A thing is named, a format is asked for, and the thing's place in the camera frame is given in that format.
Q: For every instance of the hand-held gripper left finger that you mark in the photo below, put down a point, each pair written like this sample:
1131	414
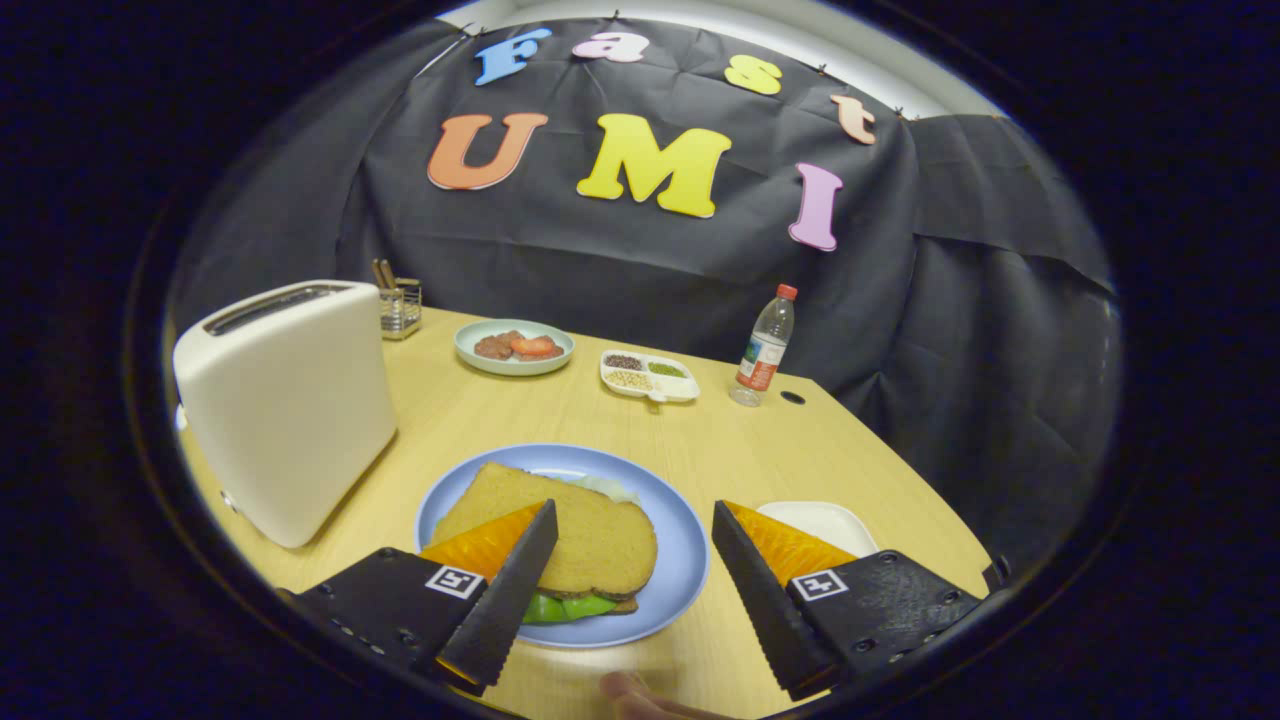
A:
505	610

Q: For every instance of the black backdrop cloth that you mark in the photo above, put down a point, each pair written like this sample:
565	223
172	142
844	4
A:
950	350

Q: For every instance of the blue plate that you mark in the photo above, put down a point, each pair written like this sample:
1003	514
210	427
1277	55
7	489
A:
670	560

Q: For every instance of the green lettuce leaf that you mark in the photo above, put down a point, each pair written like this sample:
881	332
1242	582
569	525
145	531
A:
570	607

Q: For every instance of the white divided grain dish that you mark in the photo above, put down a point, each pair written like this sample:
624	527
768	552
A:
680	391

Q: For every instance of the small white plate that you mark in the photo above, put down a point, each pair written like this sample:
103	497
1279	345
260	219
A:
820	525

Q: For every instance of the brown wooden utensil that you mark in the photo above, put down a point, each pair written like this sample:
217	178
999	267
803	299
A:
382	273

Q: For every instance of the red tomato slice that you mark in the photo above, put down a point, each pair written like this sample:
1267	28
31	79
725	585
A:
533	345

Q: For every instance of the pale green plate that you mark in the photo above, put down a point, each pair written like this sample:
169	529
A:
470	335

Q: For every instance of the white toaster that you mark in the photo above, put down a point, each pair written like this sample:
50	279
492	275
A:
290	410

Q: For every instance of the toasted brown bread slice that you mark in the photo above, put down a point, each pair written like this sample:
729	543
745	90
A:
600	545

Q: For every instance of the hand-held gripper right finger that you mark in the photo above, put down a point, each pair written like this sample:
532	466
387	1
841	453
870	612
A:
765	610

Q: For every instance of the clear red-capped water bottle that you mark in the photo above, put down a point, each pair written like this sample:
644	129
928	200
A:
765	355

